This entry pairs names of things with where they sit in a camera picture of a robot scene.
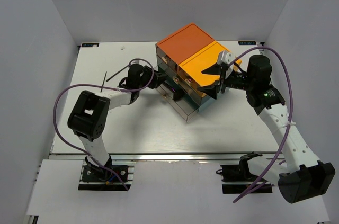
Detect thin black makeup brush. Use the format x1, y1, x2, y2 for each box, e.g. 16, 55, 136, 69
105, 65, 129, 82

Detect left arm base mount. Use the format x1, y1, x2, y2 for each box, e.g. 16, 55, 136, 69
78, 158, 134, 192

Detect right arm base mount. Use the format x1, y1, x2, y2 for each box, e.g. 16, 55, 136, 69
216, 152, 263, 194

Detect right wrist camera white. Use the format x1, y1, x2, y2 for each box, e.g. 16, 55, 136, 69
217, 50, 236, 78

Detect black brush brown bristles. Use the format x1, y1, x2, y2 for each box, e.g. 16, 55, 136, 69
163, 82, 185, 101

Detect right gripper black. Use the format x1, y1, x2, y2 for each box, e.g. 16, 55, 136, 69
197, 62, 254, 100

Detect aluminium rail lower left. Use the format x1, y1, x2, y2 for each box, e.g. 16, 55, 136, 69
23, 215, 39, 224

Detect yellow drawer box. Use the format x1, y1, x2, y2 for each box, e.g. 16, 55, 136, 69
178, 41, 230, 97

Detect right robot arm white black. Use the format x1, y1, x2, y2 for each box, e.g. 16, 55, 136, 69
199, 53, 335, 203

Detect dark grey drawer box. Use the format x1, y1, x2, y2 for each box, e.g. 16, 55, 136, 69
156, 56, 202, 106

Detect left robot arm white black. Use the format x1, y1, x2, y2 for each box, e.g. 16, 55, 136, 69
67, 64, 167, 181

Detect blue label sticker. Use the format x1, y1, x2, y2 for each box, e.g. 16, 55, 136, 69
81, 43, 100, 48
238, 41, 257, 46

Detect teal drawer box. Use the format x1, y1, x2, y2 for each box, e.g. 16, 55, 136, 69
198, 95, 216, 113

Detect dark orange drawer box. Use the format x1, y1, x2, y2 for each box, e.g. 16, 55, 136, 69
155, 23, 215, 66

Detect blue label sticker right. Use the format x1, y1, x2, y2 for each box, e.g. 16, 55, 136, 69
238, 41, 257, 46

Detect blue label sticker left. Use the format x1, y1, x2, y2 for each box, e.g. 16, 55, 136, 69
81, 43, 100, 48

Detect clear wide bottom drawer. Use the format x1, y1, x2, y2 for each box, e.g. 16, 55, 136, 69
157, 79, 199, 122

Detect long thin black stick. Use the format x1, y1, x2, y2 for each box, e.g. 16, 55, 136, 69
100, 71, 107, 92

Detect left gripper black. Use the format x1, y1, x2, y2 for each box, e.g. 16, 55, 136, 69
137, 65, 168, 91

